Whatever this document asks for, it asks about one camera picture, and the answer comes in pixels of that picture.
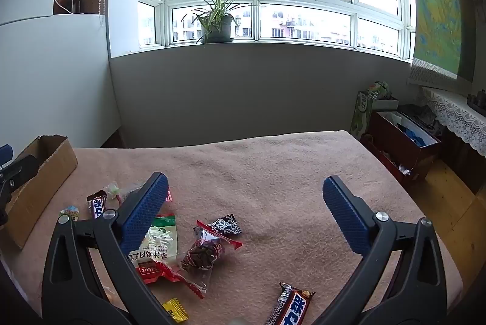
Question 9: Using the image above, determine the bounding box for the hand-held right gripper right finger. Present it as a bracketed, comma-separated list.
[300, 175, 449, 325]

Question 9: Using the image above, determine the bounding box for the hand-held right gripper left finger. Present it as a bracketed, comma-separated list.
[42, 171, 179, 325]

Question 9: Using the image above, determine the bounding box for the brown cardboard box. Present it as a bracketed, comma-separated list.
[0, 135, 78, 249]

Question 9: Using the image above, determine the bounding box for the green quail egg packet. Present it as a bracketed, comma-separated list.
[59, 205, 80, 222]

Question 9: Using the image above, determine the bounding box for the small black candy packet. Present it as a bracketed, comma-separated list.
[207, 214, 243, 236]

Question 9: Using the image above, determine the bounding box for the yellow candy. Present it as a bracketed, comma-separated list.
[161, 298, 190, 323]

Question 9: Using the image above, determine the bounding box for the green white red snack packet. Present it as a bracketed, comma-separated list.
[127, 214, 183, 285]

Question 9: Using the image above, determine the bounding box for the green and white candy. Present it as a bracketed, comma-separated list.
[103, 182, 128, 202]

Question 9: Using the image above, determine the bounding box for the small brown chocolate bar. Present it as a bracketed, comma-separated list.
[87, 190, 111, 220]

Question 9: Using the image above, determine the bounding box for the clear packet of dark dates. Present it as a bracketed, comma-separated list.
[167, 219, 244, 300]

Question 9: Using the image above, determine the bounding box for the red-brown storage box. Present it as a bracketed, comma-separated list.
[361, 110, 443, 189]

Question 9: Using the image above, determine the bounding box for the white cabinet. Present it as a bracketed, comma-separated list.
[0, 0, 124, 158]

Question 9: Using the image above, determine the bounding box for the green printed carton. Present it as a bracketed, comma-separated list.
[349, 81, 392, 141]

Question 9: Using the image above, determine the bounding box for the blue item in storage box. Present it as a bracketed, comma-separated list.
[399, 120, 433, 147]

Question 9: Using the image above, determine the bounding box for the large brown chocolate bar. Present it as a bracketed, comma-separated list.
[264, 282, 316, 325]

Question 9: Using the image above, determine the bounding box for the white box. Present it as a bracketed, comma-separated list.
[374, 97, 399, 112]

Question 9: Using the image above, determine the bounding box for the white lace cloth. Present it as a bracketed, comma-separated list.
[421, 85, 486, 156]

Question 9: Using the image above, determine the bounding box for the potted spider plant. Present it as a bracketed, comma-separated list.
[179, 0, 266, 44]

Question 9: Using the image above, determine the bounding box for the wall map poster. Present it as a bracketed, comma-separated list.
[402, 0, 473, 92]

